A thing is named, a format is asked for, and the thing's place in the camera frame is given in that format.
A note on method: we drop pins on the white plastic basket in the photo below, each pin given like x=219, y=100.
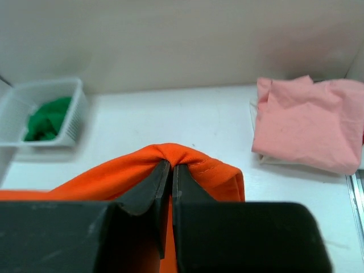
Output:
x=22, y=101

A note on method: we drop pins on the green t shirt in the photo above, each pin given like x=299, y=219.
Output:
x=46, y=122

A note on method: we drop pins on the orange t shirt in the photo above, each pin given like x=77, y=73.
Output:
x=115, y=177

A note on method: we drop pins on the folded pink t shirt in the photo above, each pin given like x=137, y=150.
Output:
x=317, y=124

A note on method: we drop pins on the aluminium table rail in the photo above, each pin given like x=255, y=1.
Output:
x=355, y=186

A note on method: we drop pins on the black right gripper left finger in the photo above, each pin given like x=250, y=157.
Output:
x=127, y=234

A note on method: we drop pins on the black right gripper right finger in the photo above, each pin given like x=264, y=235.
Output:
x=216, y=236

